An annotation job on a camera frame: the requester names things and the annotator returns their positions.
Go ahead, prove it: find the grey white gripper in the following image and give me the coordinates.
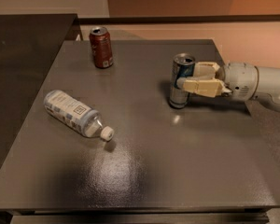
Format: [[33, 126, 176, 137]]
[[176, 62, 259, 102]]

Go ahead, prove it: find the blue silver redbull can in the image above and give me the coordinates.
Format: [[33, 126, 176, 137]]
[[169, 53, 195, 108]]

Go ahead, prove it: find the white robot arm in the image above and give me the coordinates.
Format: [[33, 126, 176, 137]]
[[176, 62, 280, 112]]

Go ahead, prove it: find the red soda can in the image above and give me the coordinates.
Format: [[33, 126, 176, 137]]
[[89, 26, 113, 68]]

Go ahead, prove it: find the clear plastic water bottle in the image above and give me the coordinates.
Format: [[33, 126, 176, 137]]
[[44, 90, 115, 141]]

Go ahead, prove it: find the dark side table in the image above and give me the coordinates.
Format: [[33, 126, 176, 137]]
[[0, 14, 81, 169]]

